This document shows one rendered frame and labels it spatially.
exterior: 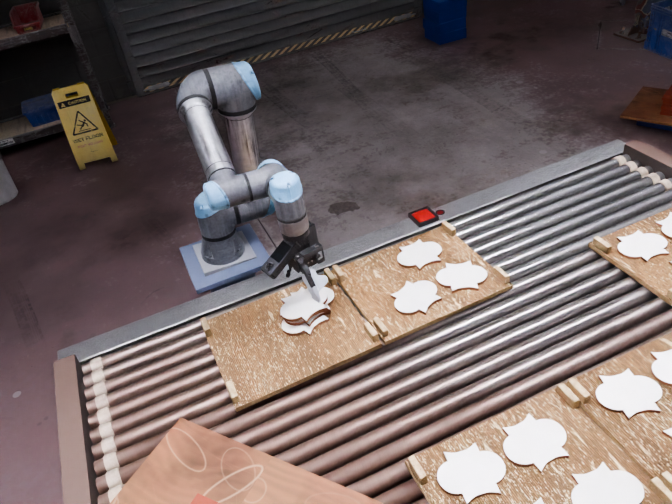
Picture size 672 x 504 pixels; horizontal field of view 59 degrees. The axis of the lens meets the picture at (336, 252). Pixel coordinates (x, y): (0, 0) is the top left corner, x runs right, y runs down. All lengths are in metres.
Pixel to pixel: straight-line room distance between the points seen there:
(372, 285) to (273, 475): 0.70
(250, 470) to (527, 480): 0.57
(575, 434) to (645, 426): 0.15
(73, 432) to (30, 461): 1.38
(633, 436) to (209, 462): 0.89
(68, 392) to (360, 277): 0.86
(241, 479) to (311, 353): 0.44
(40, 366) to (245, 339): 1.88
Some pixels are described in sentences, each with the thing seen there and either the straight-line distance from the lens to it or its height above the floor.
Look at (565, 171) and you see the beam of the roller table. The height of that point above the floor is 0.91.
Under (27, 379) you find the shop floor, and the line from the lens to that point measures 3.40.
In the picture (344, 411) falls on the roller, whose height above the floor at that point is 0.92.
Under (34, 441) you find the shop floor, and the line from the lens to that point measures 3.09.
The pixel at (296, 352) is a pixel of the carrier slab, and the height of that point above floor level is 0.94.
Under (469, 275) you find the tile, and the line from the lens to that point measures 1.76.
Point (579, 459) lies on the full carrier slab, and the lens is 1.41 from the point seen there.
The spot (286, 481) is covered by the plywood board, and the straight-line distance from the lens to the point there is 1.27.
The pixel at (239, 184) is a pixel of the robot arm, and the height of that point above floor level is 1.36.
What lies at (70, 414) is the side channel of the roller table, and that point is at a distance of 1.70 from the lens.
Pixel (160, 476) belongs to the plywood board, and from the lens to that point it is 1.36.
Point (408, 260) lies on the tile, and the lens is 1.82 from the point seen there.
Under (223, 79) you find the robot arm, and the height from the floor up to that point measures 1.49.
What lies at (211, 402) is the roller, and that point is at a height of 0.92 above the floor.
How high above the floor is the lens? 2.10
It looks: 38 degrees down
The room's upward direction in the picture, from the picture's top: 10 degrees counter-clockwise
